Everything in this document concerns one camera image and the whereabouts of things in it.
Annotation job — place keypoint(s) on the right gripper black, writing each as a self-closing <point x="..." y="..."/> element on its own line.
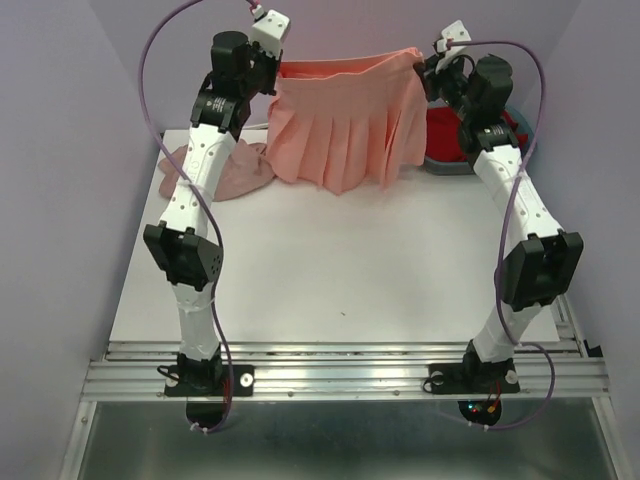
<point x="433" y="79"/>

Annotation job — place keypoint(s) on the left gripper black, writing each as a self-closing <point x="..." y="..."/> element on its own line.
<point x="270" y="63"/>

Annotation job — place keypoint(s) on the salmon orange skirt pile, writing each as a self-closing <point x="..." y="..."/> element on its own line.
<point x="337" y="123"/>

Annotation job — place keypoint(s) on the dusty pink pleated skirt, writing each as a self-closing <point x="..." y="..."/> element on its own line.
<point x="245" y="171"/>

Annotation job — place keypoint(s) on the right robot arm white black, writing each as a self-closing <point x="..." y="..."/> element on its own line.
<point x="537" y="257"/>

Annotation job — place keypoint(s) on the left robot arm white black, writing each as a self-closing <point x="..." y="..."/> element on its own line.
<point x="242" y="67"/>

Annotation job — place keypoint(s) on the red garment in basket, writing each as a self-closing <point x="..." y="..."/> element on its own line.
<point x="474" y="136"/>

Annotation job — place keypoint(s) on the blue grey plastic basket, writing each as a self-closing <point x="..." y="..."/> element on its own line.
<point x="455" y="167"/>

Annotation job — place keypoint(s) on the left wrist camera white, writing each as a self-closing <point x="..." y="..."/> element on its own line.
<point x="270" y="27"/>

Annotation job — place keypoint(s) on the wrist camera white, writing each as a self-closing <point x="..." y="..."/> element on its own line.
<point x="270" y="27"/>
<point x="450" y="44"/>

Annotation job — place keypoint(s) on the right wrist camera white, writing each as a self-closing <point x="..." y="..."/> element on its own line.
<point x="450" y="44"/>

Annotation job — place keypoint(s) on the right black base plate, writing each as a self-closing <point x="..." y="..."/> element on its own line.
<point x="457" y="379"/>

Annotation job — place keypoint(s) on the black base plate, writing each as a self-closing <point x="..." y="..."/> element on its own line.
<point x="457" y="379"/>
<point x="242" y="384"/>

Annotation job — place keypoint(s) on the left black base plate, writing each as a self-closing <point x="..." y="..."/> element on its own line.
<point x="242" y="384"/>

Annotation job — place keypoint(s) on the aluminium rail frame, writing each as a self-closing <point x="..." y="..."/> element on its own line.
<point x="331" y="297"/>

